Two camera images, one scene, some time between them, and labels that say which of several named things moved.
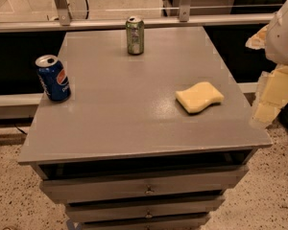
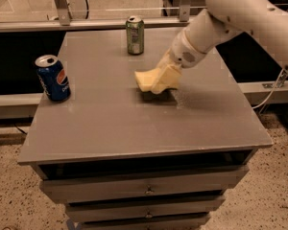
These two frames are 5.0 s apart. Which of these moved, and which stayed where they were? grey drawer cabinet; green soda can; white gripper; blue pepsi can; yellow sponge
Moved: yellow sponge; white gripper
Stayed: grey drawer cabinet; blue pepsi can; green soda can
